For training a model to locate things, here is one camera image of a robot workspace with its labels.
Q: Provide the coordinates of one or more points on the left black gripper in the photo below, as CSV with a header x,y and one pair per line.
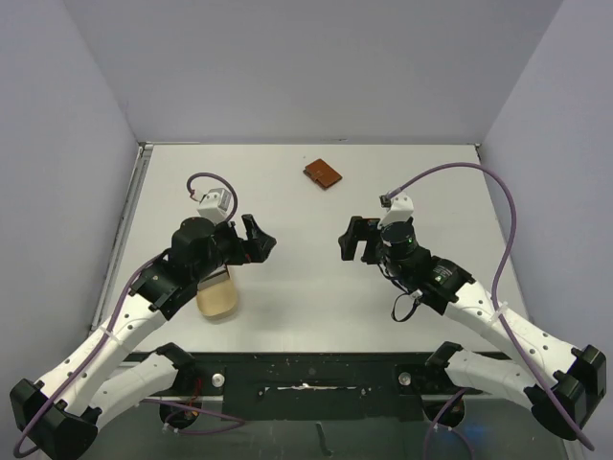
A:
x,y
254,249

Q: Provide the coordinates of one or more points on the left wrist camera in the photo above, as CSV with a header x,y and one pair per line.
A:
x,y
215,205

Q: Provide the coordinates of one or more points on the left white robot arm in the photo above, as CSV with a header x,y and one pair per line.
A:
x,y
62,411

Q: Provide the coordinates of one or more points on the beige card tray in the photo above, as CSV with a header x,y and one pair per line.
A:
x,y
217,295

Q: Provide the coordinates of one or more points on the brown leather card holder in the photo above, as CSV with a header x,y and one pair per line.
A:
x,y
322,174

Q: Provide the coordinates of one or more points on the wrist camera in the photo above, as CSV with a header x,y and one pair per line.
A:
x,y
215,205
397,209

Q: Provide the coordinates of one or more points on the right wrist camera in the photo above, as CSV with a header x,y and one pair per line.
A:
x,y
397,209

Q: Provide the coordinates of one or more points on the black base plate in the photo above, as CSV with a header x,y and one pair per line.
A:
x,y
316,387

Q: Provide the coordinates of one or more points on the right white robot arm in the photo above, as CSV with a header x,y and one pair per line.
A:
x,y
559,383

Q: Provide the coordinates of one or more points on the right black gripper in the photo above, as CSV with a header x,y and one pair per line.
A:
x,y
366,240

